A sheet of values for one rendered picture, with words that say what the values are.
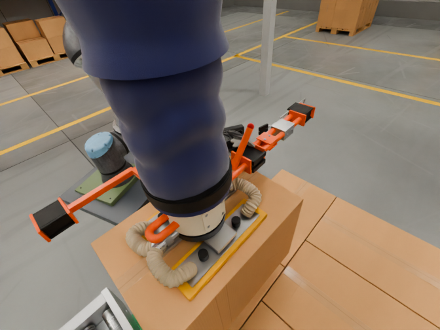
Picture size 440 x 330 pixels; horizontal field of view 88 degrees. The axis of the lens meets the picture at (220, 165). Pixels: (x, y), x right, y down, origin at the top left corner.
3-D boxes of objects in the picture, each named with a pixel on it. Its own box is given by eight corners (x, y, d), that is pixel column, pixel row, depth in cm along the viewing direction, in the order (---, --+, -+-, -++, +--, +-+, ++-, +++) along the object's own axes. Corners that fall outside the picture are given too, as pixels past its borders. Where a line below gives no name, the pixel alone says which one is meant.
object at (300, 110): (303, 126, 93) (306, 115, 90) (287, 120, 97) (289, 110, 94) (313, 117, 97) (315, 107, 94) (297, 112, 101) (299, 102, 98)
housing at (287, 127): (284, 141, 87) (285, 131, 84) (269, 135, 91) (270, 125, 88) (294, 133, 91) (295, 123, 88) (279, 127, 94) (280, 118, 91)
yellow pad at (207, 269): (190, 302, 58) (186, 296, 55) (166, 275, 63) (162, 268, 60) (267, 217, 75) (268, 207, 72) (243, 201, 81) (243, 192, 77)
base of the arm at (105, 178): (96, 186, 133) (87, 174, 127) (115, 164, 146) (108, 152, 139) (123, 190, 128) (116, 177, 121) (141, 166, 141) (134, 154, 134)
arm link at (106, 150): (92, 168, 130) (75, 144, 118) (116, 150, 139) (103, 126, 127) (109, 177, 122) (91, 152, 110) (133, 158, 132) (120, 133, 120)
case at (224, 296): (189, 376, 78) (160, 358, 50) (131, 289, 100) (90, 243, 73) (289, 252, 106) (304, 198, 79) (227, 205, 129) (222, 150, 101)
